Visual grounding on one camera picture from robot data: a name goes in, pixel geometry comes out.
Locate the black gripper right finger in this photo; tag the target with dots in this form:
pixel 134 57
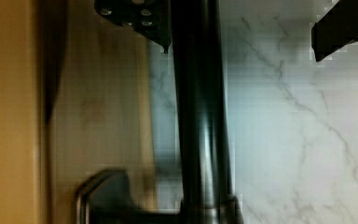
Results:
pixel 336 29

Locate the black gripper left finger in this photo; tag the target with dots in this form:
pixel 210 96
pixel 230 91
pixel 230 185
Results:
pixel 149 18

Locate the black drawer handle bar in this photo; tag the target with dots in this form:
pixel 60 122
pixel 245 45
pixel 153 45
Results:
pixel 208 199

